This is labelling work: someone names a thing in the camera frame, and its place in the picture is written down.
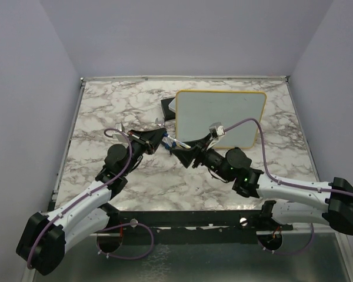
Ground yellow framed whiteboard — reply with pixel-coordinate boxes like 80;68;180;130
174;90;267;142

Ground black box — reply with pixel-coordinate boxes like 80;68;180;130
161;98;175;121

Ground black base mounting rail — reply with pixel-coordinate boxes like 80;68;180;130
104;210;280;244

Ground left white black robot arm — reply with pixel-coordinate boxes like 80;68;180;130
16;127;166;275

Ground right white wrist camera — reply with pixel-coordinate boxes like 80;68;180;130
207;122;225;149

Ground aluminium frame rail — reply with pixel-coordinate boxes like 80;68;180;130
290;223;338;233

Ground blue whiteboard marker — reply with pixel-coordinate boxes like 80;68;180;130
164;133;191;149

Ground white flat box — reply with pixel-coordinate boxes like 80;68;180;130
168;98;176;113

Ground purple cable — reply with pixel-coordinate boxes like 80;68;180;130
26;127;155;270
223;117;353;256

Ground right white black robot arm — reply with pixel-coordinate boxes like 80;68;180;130
171;137;353;236

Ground blue handled pliers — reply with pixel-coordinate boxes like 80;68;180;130
161;137;177;155

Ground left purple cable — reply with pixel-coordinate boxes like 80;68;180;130
26;127;155;270

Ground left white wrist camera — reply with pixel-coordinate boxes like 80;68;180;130
112;123;126;143

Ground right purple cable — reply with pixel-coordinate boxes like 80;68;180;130
223;117;353;256

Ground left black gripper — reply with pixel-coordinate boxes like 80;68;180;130
122;127;166;176

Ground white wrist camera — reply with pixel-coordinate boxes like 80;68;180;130
112;123;126;143
207;122;225;149

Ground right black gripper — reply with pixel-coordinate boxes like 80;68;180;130
172;133;232;183

